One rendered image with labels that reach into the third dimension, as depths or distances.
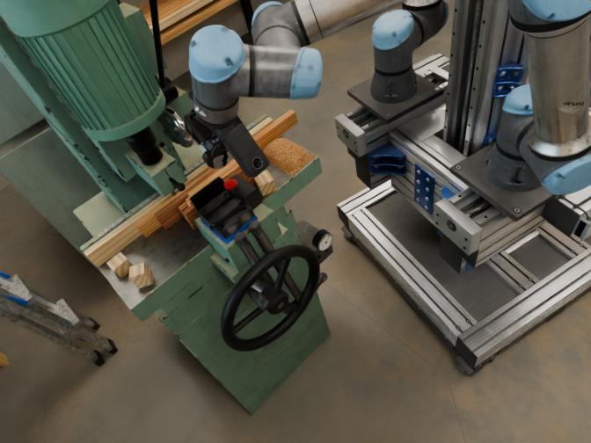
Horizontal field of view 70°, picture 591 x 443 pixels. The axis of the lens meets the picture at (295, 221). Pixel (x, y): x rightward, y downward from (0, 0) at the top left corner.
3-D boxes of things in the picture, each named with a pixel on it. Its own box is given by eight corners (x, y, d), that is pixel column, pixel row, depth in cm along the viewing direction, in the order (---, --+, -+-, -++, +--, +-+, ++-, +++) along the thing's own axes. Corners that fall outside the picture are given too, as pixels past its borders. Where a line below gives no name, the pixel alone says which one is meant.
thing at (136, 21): (142, 83, 106) (111, 25, 94) (126, 74, 111) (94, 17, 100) (170, 67, 109) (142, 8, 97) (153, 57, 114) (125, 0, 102)
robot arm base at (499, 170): (514, 141, 114) (521, 112, 107) (563, 172, 105) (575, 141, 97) (470, 168, 111) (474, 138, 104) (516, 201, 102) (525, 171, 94)
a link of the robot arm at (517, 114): (536, 119, 104) (550, 69, 94) (566, 154, 95) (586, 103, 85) (486, 130, 105) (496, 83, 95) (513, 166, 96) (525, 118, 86)
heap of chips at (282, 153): (291, 176, 111) (288, 165, 108) (258, 156, 119) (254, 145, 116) (315, 156, 114) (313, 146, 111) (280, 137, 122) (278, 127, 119)
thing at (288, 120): (146, 237, 107) (138, 228, 104) (142, 234, 108) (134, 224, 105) (298, 122, 124) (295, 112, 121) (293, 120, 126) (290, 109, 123)
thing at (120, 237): (98, 267, 104) (85, 256, 100) (94, 263, 105) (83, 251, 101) (277, 133, 123) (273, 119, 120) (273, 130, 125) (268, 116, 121)
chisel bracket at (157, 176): (167, 202, 101) (151, 177, 95) (140, 177, 109) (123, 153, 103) (192, 184, 103) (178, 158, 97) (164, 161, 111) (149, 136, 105)
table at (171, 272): (162, 350, 93) (149, 338, 88) (103, 273, 110) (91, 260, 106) (348, 186, 113) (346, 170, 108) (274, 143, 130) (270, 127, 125)
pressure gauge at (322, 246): (321, 258, 128) (317, 243, 122) (312, 252, 130) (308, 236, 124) (335, 245, 130) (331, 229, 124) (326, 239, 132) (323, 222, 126)
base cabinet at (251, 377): (251, 417, 162) (175, 339, 109) (173, 324, 195) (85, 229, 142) (331, 334, 177) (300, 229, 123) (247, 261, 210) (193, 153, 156)
